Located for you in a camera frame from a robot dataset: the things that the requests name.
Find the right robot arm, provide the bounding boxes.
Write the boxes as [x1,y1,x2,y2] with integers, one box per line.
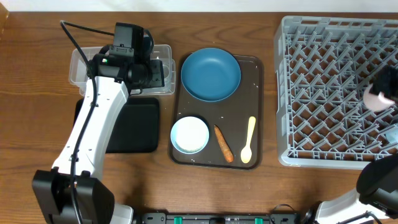
[300,66,397,223]

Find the light blue cup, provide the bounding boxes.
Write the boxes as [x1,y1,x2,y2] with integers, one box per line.
[385,124,398,144]

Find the light blue small bowl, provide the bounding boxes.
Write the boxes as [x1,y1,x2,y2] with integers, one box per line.
[170,116,210,154]

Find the pink white cup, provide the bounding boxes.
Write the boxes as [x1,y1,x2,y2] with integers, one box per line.
[363,84,395,112]

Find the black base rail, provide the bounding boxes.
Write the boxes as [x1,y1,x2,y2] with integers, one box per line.
[132,210,301,224]

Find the pale yellow spoon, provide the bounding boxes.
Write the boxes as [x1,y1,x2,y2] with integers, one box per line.
[241,116,256,164]

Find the grey dishwasher rack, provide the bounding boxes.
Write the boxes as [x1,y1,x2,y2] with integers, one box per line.
[274,16,397,170]

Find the dark blue plate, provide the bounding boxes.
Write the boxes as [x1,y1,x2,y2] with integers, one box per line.
[180,48,241,102]

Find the black plastic bin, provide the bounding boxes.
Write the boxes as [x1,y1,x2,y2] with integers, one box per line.
[73,97,160,154]

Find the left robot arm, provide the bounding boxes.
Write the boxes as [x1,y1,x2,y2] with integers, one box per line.
[32,22,164,223]

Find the dark brown serving tray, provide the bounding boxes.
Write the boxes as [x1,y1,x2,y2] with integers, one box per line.
[168,55,264,170]

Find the orange carrot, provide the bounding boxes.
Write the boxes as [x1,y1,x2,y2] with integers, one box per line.
[214,125,234,163]

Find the clear plastic bin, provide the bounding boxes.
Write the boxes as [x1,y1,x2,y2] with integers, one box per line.
[69,44,176,96]

